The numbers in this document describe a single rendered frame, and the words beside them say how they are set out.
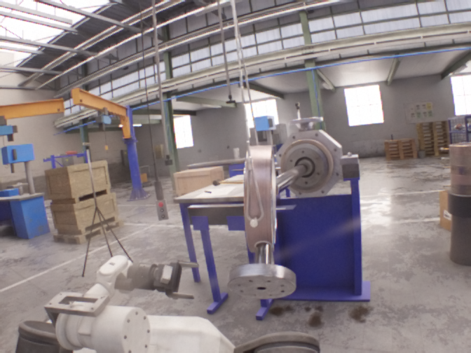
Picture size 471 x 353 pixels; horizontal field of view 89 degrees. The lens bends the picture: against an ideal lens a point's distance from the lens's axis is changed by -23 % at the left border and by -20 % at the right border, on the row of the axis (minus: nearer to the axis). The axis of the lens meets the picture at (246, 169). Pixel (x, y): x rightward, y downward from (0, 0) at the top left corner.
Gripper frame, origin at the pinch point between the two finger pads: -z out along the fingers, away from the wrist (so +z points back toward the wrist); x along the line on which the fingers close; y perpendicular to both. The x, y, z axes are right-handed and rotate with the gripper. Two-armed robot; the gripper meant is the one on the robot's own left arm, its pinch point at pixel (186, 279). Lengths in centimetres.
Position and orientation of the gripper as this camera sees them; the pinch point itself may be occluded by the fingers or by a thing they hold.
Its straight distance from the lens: 94.4
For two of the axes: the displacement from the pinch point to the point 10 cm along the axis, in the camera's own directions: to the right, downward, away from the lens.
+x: -0.7, 7.3, -6.8
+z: -9.9, 0.3, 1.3
